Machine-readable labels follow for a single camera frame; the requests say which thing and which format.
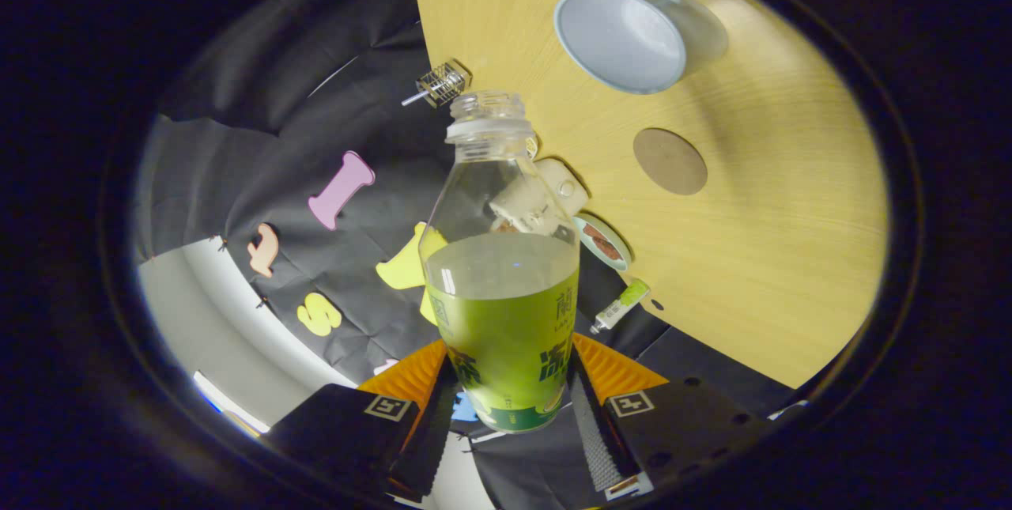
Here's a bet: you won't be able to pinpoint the brown food slices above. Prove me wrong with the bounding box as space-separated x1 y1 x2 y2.
583 224 623 262

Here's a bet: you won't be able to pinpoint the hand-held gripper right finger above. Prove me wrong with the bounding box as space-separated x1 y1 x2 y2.
568 332 780 504

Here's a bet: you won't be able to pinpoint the wooden table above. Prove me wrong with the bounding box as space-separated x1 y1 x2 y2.
413 0 890 391

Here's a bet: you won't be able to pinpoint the green label juice bottle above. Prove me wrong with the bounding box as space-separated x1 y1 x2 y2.
419 91 580 433

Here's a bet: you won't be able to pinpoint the small white green bottle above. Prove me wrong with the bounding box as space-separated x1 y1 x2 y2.
590 278 651 335

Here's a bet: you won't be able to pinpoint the round brown coaster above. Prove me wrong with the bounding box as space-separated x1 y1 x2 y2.
632 127 709 196

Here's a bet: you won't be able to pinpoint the pale green plate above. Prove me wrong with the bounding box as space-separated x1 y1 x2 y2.
571 213 633 272

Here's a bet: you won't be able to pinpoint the wire mesh holder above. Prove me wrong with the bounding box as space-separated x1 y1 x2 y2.
417 59 469 109

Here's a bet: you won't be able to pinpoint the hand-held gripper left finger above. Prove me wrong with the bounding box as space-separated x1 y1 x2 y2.
261 338 461 504

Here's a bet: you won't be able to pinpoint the pale blue cup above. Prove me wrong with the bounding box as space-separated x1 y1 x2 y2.
553 0 730 95

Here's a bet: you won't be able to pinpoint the white toaster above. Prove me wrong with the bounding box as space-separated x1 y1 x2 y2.
486 156 590 234

